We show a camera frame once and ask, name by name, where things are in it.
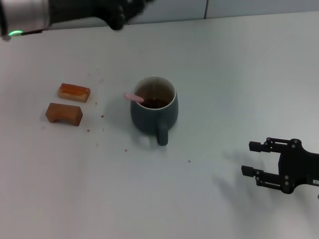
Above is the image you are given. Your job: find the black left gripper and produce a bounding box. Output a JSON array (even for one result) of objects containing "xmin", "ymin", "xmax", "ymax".
[{"xmin": 48, "ymin": 0, "xmax": 155, "ymax": 31}]

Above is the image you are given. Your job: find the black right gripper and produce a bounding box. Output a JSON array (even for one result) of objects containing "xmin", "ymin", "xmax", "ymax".
[{"xmin": 241, "ymin": 137, "xmax": 319, "ymax": 194}]

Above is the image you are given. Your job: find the pink handled metal spoon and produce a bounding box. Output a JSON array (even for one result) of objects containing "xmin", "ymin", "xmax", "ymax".
[{"xmin": 124, "ymin": 92, "xmax": 145, "ymax": 103}]

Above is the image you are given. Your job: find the grey ceramic cup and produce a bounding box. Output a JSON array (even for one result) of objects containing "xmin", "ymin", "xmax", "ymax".
[{"xmin": 130, "ymin": 75, "xmax": 179, "ymax": 146}]

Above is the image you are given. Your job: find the light wooden block red stain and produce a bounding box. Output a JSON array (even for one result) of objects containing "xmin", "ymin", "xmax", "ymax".
[{"xmin": 57, "ymin": 83, "xmax": 91, "ymax": 103}]

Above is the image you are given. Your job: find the brown wooden arch block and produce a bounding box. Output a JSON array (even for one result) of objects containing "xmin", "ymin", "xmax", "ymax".
[{"xmin": 45, "ymin": 102, "xmax": 83, "ymax": 127}]

